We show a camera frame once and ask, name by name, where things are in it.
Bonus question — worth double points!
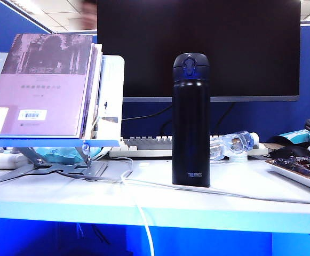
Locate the white and grey keyboard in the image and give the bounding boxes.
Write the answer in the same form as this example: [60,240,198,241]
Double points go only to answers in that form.
[108,135,269,158]

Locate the black monitor cable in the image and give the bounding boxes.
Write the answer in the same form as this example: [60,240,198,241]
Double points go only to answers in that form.
[213,102,236,131]
[121,105,173,121]

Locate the dark circuit board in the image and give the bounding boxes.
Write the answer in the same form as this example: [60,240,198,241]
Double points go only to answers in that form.
[271,156,310,185]

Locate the grey cable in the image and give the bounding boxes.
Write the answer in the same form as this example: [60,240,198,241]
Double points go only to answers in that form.
[55,170,310,206]

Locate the white cable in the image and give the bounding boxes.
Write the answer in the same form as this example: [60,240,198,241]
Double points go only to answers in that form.
[98,156,156,256]

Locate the mauve book with barcode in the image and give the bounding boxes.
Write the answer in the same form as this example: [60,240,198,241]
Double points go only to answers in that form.
[0,33,94,137]

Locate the blue tissue pack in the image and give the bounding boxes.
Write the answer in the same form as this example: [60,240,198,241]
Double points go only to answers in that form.
[34,146,102,164]

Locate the black Thermos flask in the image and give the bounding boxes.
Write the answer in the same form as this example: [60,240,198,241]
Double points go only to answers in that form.
[172,52,211,188]

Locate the silver metal book stand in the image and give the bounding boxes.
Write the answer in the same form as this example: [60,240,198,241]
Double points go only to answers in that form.
[0,52,125,183]

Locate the white power strip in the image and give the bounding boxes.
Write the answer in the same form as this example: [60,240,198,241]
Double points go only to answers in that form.
[0,148,29,170]

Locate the clear mineral water bottle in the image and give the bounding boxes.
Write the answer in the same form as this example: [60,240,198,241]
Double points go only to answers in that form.
[210,130,260,162]

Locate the white rectangular tray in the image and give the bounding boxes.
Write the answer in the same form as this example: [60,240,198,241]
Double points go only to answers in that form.
[265,157,310,195]

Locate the black computer monitor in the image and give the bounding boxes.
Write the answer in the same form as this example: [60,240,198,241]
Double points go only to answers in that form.
[96,0,301,103]

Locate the blue and white package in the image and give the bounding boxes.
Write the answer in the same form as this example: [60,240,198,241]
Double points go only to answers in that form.
[273,129,310,146]

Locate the white book behind mauve book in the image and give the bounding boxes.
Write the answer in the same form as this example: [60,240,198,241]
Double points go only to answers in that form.
[80,43,104,140]

